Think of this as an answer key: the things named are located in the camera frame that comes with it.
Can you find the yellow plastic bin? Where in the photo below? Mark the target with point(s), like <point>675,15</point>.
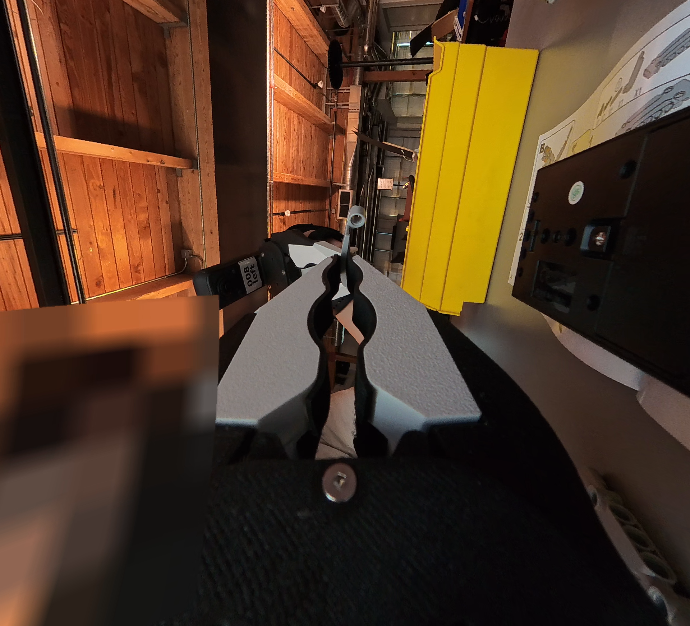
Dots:
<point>469,179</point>

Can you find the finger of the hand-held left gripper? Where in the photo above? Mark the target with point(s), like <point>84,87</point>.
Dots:
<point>318,254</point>

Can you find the black round lamp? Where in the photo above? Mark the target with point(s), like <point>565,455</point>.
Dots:
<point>335,63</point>

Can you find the grey desk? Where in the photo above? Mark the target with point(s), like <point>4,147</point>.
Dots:
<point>566,421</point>

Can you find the small grey building pin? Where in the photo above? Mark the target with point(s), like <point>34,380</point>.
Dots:
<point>357,216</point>

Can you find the grey perforated building beam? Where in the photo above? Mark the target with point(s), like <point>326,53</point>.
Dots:
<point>630,534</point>

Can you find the white building instruction sheet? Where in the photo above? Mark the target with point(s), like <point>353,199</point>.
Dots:
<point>636,71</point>

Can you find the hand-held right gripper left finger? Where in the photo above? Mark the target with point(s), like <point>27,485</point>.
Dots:
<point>269,367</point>

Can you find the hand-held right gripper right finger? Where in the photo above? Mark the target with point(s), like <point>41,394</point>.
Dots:
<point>415,367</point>

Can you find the black battery box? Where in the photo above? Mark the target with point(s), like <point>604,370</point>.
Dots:
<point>620,259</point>

